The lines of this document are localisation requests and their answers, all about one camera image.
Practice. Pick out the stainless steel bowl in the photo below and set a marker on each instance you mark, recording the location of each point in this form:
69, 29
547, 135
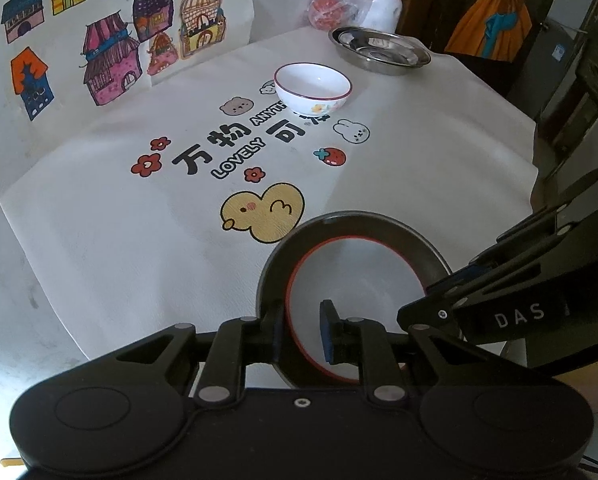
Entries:
274, 270

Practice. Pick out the orange dress lady painting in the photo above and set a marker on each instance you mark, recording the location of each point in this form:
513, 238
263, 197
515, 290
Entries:
494, 15

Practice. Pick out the dark door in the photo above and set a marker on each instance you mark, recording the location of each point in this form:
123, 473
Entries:
429, 0

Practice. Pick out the white printed table cloth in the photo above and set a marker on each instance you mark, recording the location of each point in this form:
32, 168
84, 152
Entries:
129, 235

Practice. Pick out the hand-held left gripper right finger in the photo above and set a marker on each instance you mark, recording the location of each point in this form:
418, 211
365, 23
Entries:
330, 335

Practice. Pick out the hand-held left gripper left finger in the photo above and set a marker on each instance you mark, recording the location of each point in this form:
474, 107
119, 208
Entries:
229, 350

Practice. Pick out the stainless steel plate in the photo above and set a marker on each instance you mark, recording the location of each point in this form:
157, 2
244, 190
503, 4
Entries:
392, 74
379, 42
390, 69

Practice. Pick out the red-rimmed white ceramic bowl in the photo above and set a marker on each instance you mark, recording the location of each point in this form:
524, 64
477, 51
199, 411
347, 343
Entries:
359, 280

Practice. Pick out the floral white ceramic bowl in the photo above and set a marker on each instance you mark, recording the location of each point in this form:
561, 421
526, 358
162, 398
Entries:
313, 85

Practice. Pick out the colourful houses drawing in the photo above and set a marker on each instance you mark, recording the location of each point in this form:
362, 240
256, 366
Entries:
104, 35

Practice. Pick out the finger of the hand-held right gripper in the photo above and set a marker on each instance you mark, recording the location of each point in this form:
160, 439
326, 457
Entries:
424, 307

